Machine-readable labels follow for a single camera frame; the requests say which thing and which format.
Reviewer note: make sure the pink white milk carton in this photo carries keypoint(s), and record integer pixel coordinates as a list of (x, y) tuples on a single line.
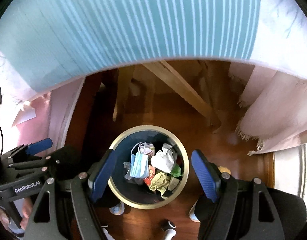
[(147, 149)]

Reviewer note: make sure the round dark blue trash bin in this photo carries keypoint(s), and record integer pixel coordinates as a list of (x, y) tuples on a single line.
[(135, 193)]

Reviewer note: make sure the yellow paper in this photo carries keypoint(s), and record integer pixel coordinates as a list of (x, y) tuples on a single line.
[(160, 182)]

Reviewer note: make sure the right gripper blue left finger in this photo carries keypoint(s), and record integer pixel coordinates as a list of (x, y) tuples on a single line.
[(100, 174)]

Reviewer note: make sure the blue face mask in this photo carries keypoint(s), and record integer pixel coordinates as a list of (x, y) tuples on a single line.
[(139, 167)]

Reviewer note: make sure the green wrapper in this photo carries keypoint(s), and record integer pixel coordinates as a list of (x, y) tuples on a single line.
[(176, 171)]

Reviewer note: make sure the floral cream curtain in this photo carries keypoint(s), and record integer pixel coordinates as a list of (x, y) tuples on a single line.
[(276, 107)]

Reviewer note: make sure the white tissue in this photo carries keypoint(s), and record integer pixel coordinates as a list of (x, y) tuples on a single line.
[(165, 159)]

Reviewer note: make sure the person's left hand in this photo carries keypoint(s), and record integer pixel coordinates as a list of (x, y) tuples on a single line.
[(23, 206)]

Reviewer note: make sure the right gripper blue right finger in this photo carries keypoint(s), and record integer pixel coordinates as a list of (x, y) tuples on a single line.
[(206, 174)]

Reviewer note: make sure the pink bed cover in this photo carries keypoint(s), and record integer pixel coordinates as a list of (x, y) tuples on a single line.
[(54, 112)]

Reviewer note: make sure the teal striped leafy tablecloth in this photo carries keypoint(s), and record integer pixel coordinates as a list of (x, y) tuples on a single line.
[(46, 42)]

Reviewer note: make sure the orange snack wrapper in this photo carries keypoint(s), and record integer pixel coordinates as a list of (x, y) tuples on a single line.
[(152, 173)]

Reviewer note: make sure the wooden table leg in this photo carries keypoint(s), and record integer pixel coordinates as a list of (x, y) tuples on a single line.
[(165, 72)]

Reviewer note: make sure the white small carton box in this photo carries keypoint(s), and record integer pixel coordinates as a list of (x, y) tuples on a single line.
[(173, 183)]

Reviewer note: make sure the clear plastic wrapper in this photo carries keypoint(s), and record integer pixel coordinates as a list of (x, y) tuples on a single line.
[(127, 175)]

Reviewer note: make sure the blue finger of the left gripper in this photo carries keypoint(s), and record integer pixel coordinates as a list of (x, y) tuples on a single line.
[(62, 160), (39, 146)]

